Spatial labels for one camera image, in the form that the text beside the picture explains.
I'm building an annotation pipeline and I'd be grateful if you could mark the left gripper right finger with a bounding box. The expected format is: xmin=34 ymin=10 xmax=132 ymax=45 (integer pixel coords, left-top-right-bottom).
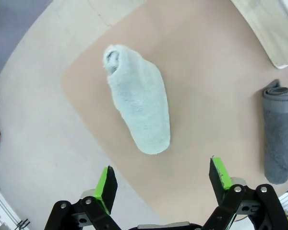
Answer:
xmin=201 ymin=157 xmax=288 ymax=230

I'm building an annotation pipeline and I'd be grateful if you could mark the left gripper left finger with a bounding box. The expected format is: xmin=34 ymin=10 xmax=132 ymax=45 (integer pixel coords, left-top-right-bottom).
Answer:
xmin=44 ymin=165 xmax=125 ymax=230

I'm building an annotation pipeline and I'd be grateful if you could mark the dark gray towel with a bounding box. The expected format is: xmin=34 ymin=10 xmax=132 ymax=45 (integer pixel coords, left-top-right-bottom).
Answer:
xmin=262 ymin=79 xmax=288 ymax=185

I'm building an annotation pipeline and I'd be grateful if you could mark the mint green towel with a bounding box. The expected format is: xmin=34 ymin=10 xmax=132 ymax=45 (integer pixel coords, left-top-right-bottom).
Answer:
xmin=102 ymin=44 xmax=171 ymax=155

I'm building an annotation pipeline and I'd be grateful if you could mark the pinkish brown table mat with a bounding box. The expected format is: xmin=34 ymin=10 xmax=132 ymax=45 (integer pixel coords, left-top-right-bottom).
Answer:
xmin=60 ymin=0 xmax=288 ymax=226

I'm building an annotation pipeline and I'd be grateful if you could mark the cream fabric storage box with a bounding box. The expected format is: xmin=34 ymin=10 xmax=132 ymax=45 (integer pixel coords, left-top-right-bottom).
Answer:
xmin=230 ymin=0 xmax=288 ymax=70

